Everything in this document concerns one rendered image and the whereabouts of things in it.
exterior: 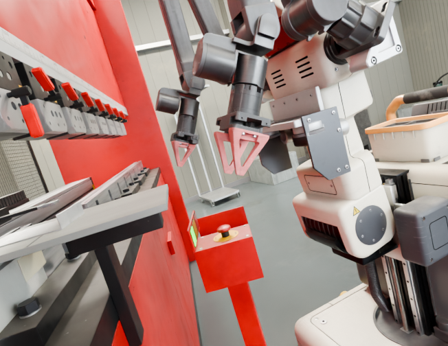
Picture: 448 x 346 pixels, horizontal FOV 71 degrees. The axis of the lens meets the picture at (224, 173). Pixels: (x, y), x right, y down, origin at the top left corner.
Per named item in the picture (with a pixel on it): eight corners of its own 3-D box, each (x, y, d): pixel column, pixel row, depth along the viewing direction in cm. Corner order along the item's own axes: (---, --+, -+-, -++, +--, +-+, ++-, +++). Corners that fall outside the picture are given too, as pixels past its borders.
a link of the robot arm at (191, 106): (202, 98, 94) (197, 101, 100) (180, 92, 92) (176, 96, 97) (198, 121, 94) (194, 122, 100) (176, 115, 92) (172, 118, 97)
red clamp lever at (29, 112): (45, 134, 60) (25, 84, 59) (23, 141, 60) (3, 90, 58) (48, 134, 62) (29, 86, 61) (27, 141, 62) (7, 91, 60)
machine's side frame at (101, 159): (201, 258, 277) (115, -15, 241) (104, 291, 266) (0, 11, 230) (198, 248, 301) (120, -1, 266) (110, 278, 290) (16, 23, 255)
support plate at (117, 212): (168, 210, 42) (165, 203, 42) (-39, 276, 39) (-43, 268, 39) (168, 188, 60) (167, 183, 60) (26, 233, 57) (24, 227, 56)
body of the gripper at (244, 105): (235, 122, 50) (242, 76, 50) (214, 128, 59) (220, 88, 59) (271, 130, 52) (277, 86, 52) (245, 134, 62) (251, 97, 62)
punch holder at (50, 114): (49, 130, 75) (23, 60, 72) (12, 141, 74) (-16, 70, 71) (69, 132, 89) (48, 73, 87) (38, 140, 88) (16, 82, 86)
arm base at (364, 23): (396, 0, 59) (350, 25, 70) (365, -23, 56) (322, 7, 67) (383, 42, 58) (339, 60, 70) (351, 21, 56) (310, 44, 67)
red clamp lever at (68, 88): (69, 79, 91) (84, 104, 99) (55, 83, 91) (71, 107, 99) (70, 84, 90) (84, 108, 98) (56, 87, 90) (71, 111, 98)
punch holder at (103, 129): (103, 133, 133) (89, 95, 131) (82, 139, 132) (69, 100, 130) (109, 134, 148) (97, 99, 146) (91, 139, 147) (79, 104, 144)
